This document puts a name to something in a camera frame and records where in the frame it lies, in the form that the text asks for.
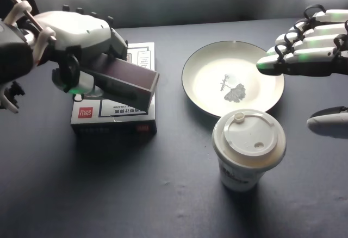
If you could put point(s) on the dark brown small box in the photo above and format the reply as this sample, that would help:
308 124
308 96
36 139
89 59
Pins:
127 77

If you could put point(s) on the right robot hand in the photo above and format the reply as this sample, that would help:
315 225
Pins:
318 39

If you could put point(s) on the grey table cloth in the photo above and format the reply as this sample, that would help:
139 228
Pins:
136 189

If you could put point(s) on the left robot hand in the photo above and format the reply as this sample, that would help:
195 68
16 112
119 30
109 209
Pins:
81 35

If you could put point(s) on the white lidded paper cup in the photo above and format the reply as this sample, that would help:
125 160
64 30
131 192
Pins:
244 140

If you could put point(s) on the white plate with leaf print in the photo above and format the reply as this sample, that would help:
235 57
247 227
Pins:
212 77

